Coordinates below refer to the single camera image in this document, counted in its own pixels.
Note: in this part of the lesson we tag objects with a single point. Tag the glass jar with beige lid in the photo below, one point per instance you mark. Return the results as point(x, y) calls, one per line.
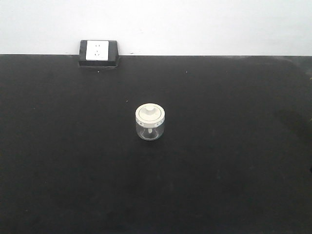
point(150, 121)

